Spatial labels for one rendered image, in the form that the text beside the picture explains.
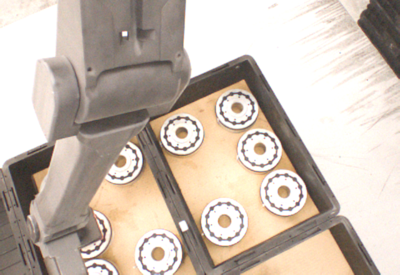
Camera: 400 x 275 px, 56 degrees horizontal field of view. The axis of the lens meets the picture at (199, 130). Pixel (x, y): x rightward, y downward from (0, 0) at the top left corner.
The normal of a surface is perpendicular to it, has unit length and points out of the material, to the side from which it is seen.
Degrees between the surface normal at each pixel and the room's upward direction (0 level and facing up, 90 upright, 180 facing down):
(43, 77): 61
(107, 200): 0
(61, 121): 91
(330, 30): 0
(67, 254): 29
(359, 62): 0
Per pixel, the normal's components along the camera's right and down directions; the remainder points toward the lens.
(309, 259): -0.03, -0.31
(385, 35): -0.89, 0.44
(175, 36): 0.60, 0.42
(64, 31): -0.79, 0.24
